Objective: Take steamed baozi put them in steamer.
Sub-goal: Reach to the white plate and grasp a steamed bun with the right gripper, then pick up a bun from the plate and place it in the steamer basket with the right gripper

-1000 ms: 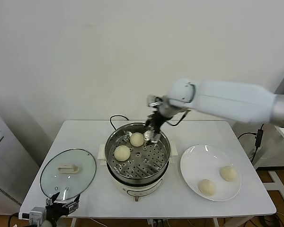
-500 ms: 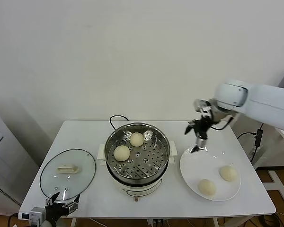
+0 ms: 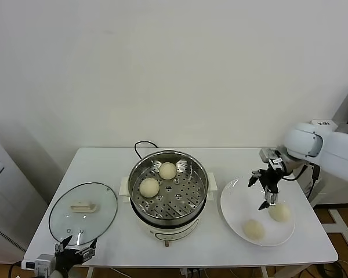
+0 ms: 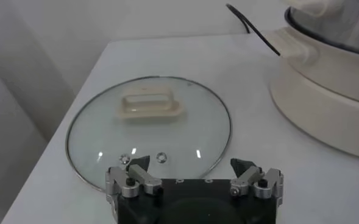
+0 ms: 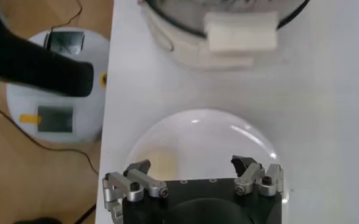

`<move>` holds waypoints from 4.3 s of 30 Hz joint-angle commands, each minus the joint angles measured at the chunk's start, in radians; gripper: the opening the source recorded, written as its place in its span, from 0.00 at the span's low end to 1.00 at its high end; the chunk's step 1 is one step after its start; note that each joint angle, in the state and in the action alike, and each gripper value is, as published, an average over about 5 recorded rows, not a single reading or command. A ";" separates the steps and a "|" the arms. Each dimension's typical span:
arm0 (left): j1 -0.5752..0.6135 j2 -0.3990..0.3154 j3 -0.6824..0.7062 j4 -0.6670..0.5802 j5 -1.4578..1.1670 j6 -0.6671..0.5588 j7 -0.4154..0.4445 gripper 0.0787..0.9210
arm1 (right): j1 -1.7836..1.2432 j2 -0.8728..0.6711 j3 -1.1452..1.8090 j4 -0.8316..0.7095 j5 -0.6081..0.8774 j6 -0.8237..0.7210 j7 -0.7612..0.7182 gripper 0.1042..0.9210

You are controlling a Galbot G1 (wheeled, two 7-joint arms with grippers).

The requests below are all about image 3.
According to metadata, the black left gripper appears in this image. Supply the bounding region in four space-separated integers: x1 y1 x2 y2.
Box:
54 235 99 270

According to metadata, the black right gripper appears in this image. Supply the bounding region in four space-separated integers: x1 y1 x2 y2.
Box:
248 167 283 211

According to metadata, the white steamed baozi bun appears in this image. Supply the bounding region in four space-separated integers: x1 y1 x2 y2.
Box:
158 161 177 180
268 203 291 223
139 177 160 199
242 219 265 240

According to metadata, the glass pot lid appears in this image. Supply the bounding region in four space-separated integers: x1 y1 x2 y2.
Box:
48 181 118 243

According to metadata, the perforated steel steamer basket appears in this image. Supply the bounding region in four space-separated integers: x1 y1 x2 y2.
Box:
128 149 209 226

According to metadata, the white round plate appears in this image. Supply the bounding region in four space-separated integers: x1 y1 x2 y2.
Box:
220 176 296 247

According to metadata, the white cabinet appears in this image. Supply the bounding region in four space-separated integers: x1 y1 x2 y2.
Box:
0 127 49 255

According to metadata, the white side desk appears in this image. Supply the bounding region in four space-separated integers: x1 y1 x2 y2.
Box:
311 118 348 251

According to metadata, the cream electric cooker base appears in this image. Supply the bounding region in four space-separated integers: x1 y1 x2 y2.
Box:
120 172 218 248

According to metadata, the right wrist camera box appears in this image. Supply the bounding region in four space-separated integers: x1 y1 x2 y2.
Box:
259 147 284 169

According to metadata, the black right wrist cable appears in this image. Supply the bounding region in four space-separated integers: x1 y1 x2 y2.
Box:
281 163 308 182

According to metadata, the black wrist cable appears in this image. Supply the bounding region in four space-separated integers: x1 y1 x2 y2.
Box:
7 260 23 278
281 163 308 182

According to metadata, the black adapter cable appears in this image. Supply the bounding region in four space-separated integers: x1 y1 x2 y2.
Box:
307 163 321 200

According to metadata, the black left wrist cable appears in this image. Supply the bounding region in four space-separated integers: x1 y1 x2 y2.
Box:
7 260 23 278

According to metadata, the black cooker power cord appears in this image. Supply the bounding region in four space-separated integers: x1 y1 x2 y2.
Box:
134 141 160 162

